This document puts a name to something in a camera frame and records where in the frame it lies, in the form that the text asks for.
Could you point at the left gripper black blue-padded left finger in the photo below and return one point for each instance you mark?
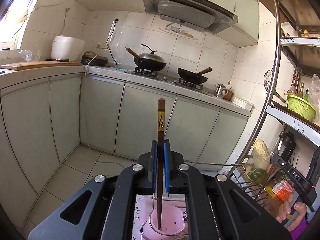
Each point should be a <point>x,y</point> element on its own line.
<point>129,184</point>

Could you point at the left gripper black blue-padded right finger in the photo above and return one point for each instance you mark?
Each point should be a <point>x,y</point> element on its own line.
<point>188,181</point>

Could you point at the dark chopstick with gold band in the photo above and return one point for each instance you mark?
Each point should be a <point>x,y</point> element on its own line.
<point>160,158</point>

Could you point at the orange snack packet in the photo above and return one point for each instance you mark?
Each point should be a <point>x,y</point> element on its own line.
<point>282,190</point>

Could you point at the floral bear tablecloth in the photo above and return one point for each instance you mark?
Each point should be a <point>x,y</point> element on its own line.
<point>174,219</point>

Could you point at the left pink plastic cup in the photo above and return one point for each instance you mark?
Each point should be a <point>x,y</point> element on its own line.
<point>172,223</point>

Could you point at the black blender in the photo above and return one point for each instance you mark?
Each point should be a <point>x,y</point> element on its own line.
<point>286,145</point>

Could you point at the green plastic basket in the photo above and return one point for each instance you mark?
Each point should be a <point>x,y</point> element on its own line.
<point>301,107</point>

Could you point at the gas stove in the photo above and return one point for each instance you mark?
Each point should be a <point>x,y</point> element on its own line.
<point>178,81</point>

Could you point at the metal storage shelf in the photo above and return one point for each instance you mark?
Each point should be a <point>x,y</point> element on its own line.
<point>247,83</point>

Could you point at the steel kettle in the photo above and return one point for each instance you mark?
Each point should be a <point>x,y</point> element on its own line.
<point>221,90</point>

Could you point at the black open wok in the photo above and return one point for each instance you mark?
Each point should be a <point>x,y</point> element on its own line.
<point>196,78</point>

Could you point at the black lidded wok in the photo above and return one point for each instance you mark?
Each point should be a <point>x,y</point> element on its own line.
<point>149,61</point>

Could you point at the black electric appliance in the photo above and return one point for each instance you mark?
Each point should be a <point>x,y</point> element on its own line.
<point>93,59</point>

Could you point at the white rice cooker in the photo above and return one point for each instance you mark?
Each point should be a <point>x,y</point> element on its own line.
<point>64,47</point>

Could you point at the wooden cutting board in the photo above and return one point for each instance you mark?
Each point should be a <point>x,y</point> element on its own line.
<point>37,64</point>

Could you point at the range hood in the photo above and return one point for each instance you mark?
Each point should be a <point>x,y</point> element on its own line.
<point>201,15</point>

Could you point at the metal wire utensil rack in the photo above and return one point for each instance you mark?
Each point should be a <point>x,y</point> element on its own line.
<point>252,192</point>

